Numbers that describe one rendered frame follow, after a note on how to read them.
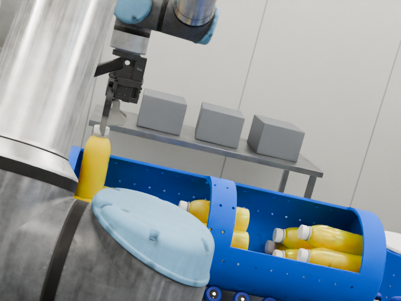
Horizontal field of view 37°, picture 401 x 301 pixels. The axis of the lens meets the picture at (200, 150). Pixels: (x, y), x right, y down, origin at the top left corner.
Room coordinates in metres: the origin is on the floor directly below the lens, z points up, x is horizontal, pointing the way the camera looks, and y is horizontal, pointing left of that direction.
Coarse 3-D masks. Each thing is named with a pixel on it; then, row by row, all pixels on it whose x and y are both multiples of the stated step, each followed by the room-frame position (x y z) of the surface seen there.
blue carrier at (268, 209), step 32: (128, 160) 1.55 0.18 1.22; (160, 192) 1.64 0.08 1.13; (192, 192) 1.65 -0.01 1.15; (224, 192) 1.47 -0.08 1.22; (256, 192) 1.63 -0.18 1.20; (224, 224) 1.41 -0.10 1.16; (256, 224) 1.69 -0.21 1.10; (288, 224) 1.70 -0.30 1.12; (320, 224) 1.71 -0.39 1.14; (352, 224) 1.71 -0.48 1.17; (224, 256) 1.40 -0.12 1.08; (256, 256) 1.41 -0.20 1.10; (384, 256) 1.48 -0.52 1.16; (224, 288) 1.46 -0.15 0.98; (256, 288) 1.44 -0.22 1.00; (288, 288) 1.44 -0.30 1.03; (320, 288) 1.44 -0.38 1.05; (352, 288) 1.45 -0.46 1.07
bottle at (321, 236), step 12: (312, 228) 1.56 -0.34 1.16; (324, 228) 1.56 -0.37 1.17; (336, 228) 1.58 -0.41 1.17; (312, 240) 1.55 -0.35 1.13; (324, 240) 1.54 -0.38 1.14; (336, 240) 1.55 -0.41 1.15; (348, 240) 1.56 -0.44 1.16; (360, 240) 1.57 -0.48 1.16; (348, 252) 1.56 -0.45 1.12; (360, 252) 1.56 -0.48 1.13
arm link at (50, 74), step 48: (48, 0) 0.69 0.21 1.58; (96, 0) 0.72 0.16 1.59; (48, 48) 0.67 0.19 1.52; (96, 48) 0.72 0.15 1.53; (0, 96) 0.66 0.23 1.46; (48, 96) 0.66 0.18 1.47; (0, 144) 0.62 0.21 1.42; (48, 144) 0.65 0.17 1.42; (0, 192) 0.60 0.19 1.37; (48, 192) 0.63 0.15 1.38; (0, 240) 0.58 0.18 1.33; (48, 240) 0.59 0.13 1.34; (0, 288) 0.58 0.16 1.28
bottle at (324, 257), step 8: (312, 248) 1.53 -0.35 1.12; (320, 248) 1.52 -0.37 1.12; (328, 248) 1.54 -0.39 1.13; (312, 256) 1.51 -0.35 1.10; (320, 256) 1.50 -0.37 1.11; (328, 256) 1.50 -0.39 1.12; (336, 256) 1.51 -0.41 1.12; (344, 256) 1.52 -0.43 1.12; (352, 256) 1.53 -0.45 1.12; (360, 256) 1.54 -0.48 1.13; (320, 264) 1.50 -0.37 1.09; (328, 264) 1.50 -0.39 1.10; (336, 264) 1.50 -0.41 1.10; (344, 264) 1.50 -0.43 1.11; (352, 264) 1.51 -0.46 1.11; (360, 264) 1.51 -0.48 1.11
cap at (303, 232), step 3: (303, 225) 1.56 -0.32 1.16; (300, 228) 1.57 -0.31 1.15; (303, 228) 1.55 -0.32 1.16; (306, 228) 1.56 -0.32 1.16; (300, 231) 1.56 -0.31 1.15; (303, 231) 1.55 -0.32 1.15; (306, 231) 1.55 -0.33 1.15; (297, 234) 1.58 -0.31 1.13; (300, 234) 1.56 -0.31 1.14; (303, 234) 1.55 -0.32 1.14; (306, 234) 1.55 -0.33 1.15; (300, 237) 1.55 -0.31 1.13; (303, 237) 1.55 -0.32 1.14; (306, 237) 1.55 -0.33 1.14
